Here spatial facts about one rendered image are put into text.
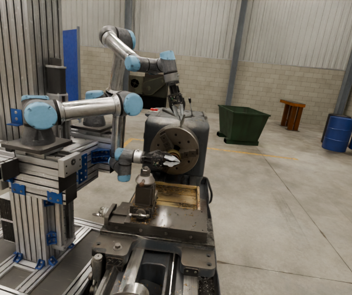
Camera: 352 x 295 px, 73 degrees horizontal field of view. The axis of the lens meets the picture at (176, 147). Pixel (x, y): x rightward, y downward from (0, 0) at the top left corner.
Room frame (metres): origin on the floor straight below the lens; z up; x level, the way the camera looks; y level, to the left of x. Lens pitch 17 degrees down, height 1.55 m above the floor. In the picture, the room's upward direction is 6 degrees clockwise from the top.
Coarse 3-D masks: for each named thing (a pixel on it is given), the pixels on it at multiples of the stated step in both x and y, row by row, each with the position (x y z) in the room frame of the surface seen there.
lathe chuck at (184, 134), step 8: (168, 128) 1.44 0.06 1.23; (176, 128) 1.43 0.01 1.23; (184, 128) 1.47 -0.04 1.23; (168, 136) 1.44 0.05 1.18; (176, 136) 1.43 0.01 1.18; (184, 136) 1.43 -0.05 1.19; (192, 136) 1.43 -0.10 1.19; (152, 144) 1.44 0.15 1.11; (160, 144) 1.44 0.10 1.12; (176, 144) 1.43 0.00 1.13; (184, 144) 1.43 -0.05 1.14; (192, 144) 1.43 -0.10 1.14; (184, 160) 1.43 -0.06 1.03; (192, 160) 1.43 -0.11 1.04; (176, 168) 1.44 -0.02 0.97; (184, 168) 1.43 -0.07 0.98
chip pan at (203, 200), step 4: (200, 184) 2.14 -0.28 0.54; (204, 184) 2.15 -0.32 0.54; (200, 188) 2.05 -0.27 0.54; (204, 188) 2.06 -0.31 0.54; (200, 192) 1.98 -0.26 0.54; (204, 192) 1.99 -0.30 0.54; (200, 196) 1.90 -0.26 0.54; (204, 196) 1.91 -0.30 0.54; (200, 200) 1.83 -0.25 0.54; (204, 200) 1.83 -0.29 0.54; (200, 204) 1.76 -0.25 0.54; (204, 204) 1.76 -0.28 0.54; (200, 208) 1.69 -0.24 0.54; (204, 208) 1.70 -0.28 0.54
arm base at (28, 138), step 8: (24, 128) 1.09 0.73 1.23; (32, 128) 1.08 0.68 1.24; (24, 136) 1.07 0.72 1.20; (32, 136) 1.07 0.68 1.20; (40, 136) 1.08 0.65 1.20; (48, 136) 1.11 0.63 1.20; (24, 144) 1.06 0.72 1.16; (32, 144) 1.06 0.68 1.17; (40, 144) 1.07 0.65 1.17; (48, 144) 1.10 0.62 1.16
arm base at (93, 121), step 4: (96, 116) 1.57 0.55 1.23; (100, 116) 1.58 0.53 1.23; (84, 120) 1.59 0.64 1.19; (88, 120) 1.55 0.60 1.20; (92, 120) 1.55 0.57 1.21; (96, 120) 1.57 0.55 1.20; (100, 120) 1.57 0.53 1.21; (104, 120) 1.61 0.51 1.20; (84, 124) 1.56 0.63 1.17; (88, 124) 1.54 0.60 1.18; (92, 124) 1.54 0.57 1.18; (96, 124) 1.55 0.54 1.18; (100, 124) 1.57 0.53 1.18; (104, 124) 1.60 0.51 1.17
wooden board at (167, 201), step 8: (160, 184) 1.34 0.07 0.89; (168, 184) 1.34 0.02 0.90; (176, 184) 1.34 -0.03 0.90; (184, 184) 1.34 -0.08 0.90; (160, 192) 1.25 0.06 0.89; (168, 192) 1.26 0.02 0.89; (176, 192) 1.27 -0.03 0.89; (160, 200) 1.16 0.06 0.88; (168, 200) 1.17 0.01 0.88; (176, 200) 1.17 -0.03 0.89; (184, 200) 1.18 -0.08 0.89; (192, 200) 1.19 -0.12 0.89; (192, 208) 1.11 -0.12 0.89
